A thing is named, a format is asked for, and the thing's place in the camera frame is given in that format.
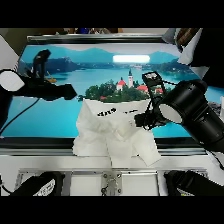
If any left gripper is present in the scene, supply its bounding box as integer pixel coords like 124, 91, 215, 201
41, 83, 78, 102

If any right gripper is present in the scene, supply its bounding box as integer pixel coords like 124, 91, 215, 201
133, 111, 158, 131

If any white long-sleeved shirt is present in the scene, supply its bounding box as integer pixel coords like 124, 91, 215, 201
72, 97, 162, 168

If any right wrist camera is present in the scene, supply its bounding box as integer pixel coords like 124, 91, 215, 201
141, 71, 165, 98

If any white garment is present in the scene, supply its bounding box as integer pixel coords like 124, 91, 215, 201
177, 28, 210, 80

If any brown garment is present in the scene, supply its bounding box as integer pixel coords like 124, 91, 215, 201
174, 28, 200, 52

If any black cable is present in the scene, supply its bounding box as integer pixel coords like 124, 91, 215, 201
0, 97, 41, 136

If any black garment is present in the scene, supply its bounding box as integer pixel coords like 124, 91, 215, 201
192, 28, 224, 89

